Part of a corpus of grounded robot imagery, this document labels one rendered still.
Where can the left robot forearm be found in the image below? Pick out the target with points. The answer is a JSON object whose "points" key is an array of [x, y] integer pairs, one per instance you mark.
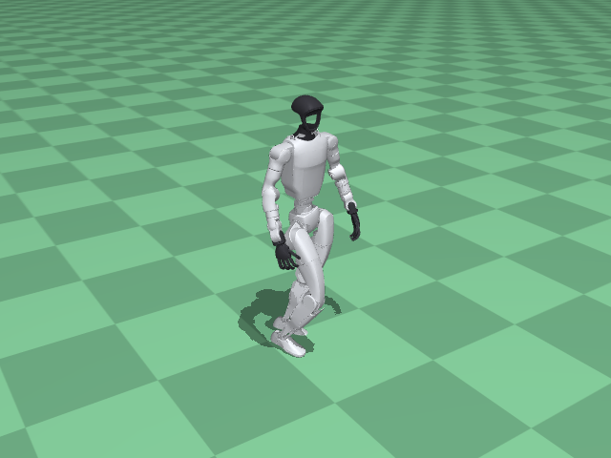
{"points": [[344, 190]]}

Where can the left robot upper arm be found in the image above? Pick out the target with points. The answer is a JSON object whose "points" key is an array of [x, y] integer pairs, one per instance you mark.
{"points": [[333, 158]]}

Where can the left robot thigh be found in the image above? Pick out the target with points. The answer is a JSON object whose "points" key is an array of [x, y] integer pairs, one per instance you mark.
{"points": [[322, 239]]}

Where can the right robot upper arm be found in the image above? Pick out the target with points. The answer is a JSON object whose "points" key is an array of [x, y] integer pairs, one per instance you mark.
{"points": [[279, 155]]}

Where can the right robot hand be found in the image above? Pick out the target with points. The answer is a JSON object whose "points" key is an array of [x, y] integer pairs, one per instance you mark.
{"points": [[284, 253]]}

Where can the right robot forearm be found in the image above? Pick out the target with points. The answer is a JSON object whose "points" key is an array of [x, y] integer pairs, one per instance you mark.
{"points": [[270, 208]]}

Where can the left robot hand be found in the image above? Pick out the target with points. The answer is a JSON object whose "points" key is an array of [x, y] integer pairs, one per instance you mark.
{"points": [[355, 221]]}

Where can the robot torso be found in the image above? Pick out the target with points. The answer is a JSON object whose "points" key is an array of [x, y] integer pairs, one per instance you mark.
{"points": [[303, 176]]}

